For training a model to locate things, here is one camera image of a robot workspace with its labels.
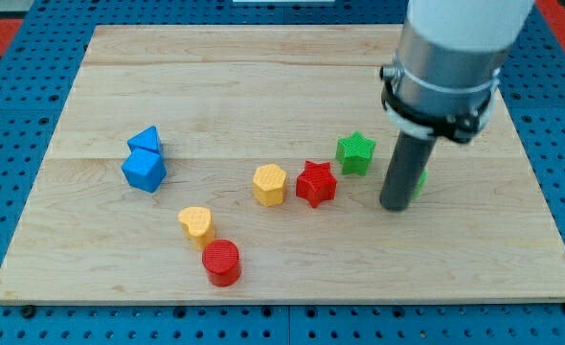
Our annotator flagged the red cylinder block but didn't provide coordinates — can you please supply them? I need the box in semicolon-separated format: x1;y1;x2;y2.
202;239;242;288

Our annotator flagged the blue cube block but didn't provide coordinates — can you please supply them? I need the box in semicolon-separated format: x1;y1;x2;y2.
122;149;167;193

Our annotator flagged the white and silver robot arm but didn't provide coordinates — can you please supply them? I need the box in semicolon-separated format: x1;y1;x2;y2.
382;0;534;144

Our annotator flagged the green star block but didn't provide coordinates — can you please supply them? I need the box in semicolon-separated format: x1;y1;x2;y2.
335;131;376;176

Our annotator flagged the green block behind rod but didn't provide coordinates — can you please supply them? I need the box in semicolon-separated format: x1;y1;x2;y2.
412;170;428;200

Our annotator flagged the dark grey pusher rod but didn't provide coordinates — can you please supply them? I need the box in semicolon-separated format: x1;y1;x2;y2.
379;131;436;212

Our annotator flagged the red star block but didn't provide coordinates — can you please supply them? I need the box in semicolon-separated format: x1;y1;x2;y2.
296;160;337;208

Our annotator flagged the yellow heart block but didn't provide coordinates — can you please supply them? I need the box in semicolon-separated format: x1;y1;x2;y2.
177;206;215;251

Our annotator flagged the blue triangle block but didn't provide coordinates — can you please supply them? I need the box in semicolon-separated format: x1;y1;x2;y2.
127;126;163;154

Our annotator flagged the light wooden board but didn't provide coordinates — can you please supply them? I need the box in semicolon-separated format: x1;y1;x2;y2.
0;25;565;306

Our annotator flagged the yellow hexagon block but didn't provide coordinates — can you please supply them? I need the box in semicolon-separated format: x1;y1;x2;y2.
253;164;286;207

